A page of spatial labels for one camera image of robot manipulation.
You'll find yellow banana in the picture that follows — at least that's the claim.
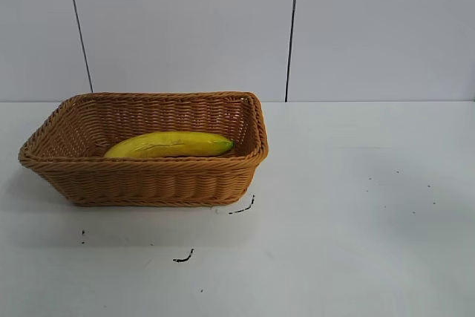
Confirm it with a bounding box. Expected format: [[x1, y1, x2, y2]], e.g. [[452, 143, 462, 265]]
[[103, 131, 235, 159]]

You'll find brown wicker basket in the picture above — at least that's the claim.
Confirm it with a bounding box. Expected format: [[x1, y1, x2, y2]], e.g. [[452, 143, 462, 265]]
[[19, 91, 270, 208]]

